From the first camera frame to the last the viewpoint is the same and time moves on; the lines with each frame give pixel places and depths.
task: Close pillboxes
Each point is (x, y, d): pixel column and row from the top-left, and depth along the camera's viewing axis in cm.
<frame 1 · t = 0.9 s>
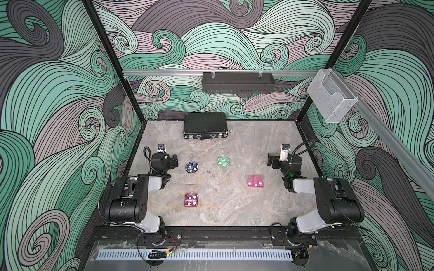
left hand: (166, 154, 94), fingers open
right hand: (276, 153, 94), fingers open
black hard carrying case: (205, 126, 113), point 5 cm above the table
round dark blue pillbox: (191, 167, 97), on the table
round green pillbox: (223, 162, 100), on the table
dark pink square pillbox: (191, 200, 85), on the table
light pink square pillbox: (255, 180, 93), on the table
small metal washer: (232, 130, 117), on the table

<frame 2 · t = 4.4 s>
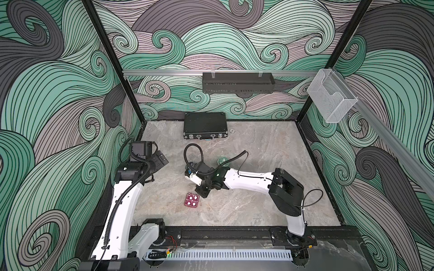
left hand: (155, 162, 73), fingers open
right hand: (196, 190, 83), fingers closed
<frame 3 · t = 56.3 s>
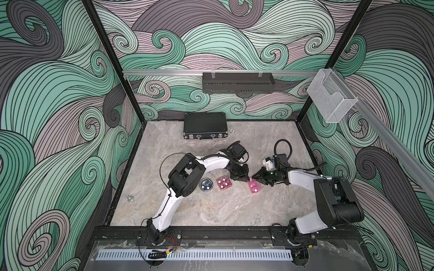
left hand: (251, 178, 88), fingers closed
right hand: (252, 177, 90), fingers closed
dark pink square pillbox: (224, 182, 91), on the table
small metal knob: (130, 199, 85), point 2 cm above the table
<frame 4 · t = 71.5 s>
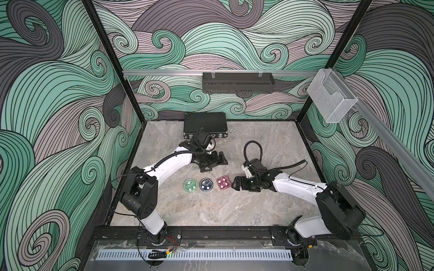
left hand: (221, 163, 82), fingers open
right hand: (237, 187, 86), fingers open
